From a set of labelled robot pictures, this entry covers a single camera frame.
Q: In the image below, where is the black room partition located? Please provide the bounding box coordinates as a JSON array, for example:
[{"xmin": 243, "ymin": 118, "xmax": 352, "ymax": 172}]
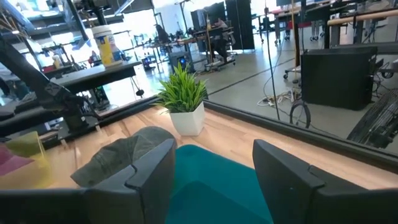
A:
[{"xmin": 225, "ymin": 0, "xmax": 256, "ymax": 50}]

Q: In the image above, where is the white floor cable bundle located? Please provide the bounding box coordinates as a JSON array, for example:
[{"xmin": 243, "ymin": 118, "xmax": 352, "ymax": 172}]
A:
[{"xmin": 256, "ymin": 88, "xmax": 295, "ymax": 108}]

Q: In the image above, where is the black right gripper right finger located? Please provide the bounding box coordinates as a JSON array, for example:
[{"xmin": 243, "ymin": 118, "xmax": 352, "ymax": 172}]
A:
[{"xmin": 252, "ymin": 139, "xmax": 368, "ymax": 224}]

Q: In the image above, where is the green plant in white pot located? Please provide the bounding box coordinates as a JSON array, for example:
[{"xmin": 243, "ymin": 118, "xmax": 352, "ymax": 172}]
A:
[{"xmin": 154, "ymin": 62, "xmax": 208, "ymax": 137}]

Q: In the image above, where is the person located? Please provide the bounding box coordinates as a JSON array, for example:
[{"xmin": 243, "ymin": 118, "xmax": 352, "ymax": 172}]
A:
[{"xmin": 213, "ymin": 17, "xmax": 231, "ymax": 63}]

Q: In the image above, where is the black floor fan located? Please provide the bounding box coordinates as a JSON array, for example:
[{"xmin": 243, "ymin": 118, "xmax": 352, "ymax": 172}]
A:
[{"xmin": 346, "ymin": 90, "xmax": 398, "ymax": 149}]

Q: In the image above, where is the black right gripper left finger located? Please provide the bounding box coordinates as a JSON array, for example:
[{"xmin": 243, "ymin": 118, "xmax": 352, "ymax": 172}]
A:
[{"xmin": 83, "ymin": 138, "xmax": 177, "ymax": 224}]

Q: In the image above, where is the yellow wipes canister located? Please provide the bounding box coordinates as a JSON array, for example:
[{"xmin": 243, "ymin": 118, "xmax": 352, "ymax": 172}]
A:
[{"xmin": 91, "ymin": 25, "xmax": 124, "ymax": 68}]

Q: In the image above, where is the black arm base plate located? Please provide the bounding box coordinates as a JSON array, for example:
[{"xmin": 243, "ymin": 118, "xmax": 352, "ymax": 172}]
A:
[{"xmin": 57, "ymin": 116, "xmax": 100, "ymax": 141}]

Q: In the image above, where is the black side desk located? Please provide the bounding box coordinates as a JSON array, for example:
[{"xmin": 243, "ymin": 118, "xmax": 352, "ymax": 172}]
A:
[{"xmin": 51, "ymin": 60, "xmax": 143, "ymax": 94}]

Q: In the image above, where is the black coiled cable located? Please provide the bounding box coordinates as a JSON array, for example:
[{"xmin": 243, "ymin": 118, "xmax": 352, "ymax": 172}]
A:
[{"xmin": 289, "ymin": 99, "xmax": 312, "ymax": 129}]

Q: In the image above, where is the wooden topped desk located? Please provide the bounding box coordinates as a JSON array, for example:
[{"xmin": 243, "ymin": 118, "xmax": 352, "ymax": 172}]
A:
[{"xmin": 326, "ymin": 9, "xmax": 398, "ymax": 26}]

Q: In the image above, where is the black computer case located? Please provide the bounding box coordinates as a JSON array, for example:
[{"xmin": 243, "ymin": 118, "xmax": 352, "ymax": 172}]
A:
[{"xmin": 300, "ymin": 46, "xmax": 379, "ymax": 111}]

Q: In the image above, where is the grey cap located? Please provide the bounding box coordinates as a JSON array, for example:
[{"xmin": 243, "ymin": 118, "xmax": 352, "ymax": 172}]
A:
[{"xmin": 70, "ymin": 126, "xmax": 177, "ymax": 188}]

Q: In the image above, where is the teal plastic tray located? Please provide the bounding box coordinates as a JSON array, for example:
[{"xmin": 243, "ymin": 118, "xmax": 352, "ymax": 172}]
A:
[{"xmin": 164, "ymin": 144, "xmax": 274, "ymax": 224}]

